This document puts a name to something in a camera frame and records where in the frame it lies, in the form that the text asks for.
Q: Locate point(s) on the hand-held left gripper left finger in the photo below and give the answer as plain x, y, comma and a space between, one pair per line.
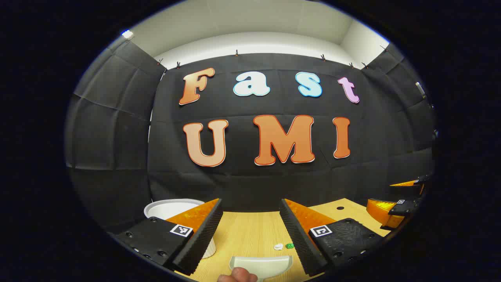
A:
203, 239

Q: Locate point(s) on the white light fixture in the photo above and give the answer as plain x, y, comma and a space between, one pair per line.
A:
127, 35

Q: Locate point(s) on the wooden desktop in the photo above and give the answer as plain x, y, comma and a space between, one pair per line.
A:
246, 231

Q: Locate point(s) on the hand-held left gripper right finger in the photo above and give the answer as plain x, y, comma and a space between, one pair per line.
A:
297, 235

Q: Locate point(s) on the white ribbed garbage bin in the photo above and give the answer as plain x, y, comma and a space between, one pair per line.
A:
168, 207

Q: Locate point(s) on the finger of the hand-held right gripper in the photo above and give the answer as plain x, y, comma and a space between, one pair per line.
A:
385, 211
407, 183

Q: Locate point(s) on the white paper ball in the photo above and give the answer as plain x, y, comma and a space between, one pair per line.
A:
278, 246

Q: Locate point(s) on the grey plastic dustpan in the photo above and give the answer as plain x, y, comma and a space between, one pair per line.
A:
266, 263

